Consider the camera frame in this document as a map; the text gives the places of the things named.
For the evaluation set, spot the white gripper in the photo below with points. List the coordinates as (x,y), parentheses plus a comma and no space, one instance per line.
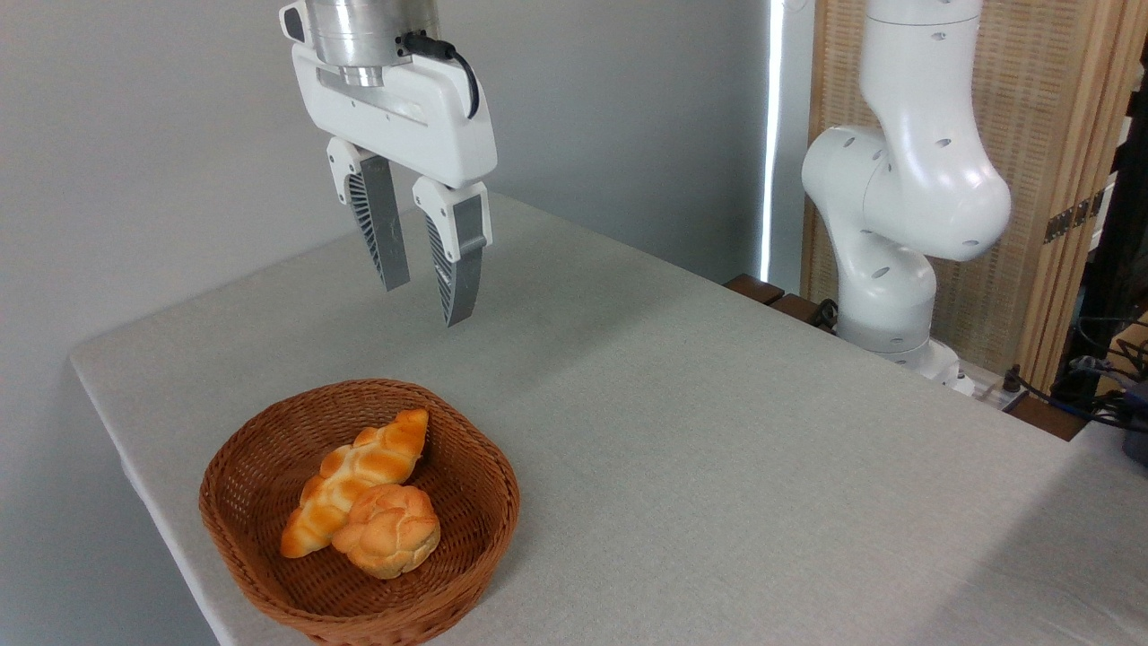
(404,121)

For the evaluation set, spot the long braided bread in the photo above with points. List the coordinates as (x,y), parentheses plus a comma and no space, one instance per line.
(368,467)

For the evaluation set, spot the round knotted bread roll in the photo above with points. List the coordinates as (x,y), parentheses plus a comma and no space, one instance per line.
(390,534)

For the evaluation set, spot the brown wicker basket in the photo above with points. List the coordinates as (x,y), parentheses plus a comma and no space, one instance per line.
(269,502)

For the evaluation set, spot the dark brown wooden block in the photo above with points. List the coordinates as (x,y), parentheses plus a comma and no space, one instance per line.
(755,288)
(798,309)

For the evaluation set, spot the wooden rattan folding screen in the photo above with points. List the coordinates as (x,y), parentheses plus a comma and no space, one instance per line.
(1049,108)

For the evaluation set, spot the brown wooden board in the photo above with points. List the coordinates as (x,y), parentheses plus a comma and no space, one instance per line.
(1045,417)

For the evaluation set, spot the metal screen hinge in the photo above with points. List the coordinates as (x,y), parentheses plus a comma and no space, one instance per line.
(1074,216)

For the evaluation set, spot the dark grey box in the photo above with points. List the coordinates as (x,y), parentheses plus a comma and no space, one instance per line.
(1137,431)

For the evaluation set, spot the black stand post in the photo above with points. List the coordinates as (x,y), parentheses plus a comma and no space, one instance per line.
(1112,269)

